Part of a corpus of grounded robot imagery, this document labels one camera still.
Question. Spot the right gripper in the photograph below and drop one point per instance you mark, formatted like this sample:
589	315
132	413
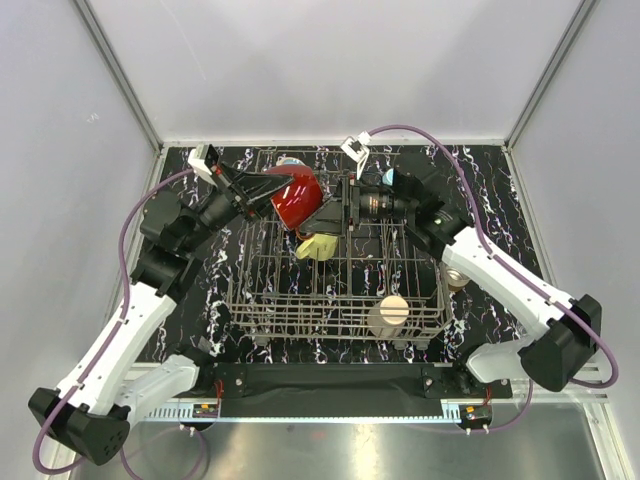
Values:
329	219

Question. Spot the light blue mug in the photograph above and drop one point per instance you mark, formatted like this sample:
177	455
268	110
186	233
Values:
388	177

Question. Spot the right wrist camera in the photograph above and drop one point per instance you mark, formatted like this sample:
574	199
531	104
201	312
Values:
357	149

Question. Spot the yellow-green mug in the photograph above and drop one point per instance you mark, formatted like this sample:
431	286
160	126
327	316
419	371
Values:
319	247

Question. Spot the blue butterfly mug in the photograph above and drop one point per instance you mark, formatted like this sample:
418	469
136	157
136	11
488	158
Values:
290	161

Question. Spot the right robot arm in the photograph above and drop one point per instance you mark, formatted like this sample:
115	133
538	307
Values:
560	330

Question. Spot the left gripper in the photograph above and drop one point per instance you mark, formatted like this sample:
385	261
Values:
250	186

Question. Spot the beige paper cup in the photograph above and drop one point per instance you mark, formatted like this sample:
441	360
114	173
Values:
387	318

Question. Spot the steel brown tumbler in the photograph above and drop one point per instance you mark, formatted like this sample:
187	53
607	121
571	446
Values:
455	280

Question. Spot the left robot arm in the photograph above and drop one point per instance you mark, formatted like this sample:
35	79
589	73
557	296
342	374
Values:
90	413

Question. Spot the grey wire dish rack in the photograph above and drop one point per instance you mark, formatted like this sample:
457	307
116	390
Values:
275	295

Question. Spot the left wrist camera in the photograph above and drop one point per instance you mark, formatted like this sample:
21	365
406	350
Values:
202	159

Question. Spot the red mug cream interior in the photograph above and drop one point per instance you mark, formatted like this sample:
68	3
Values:
298	200

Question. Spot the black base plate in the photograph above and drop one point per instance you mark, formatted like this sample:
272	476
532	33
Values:
244	380

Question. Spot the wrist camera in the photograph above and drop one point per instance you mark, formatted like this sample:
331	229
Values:
202	159
357	149

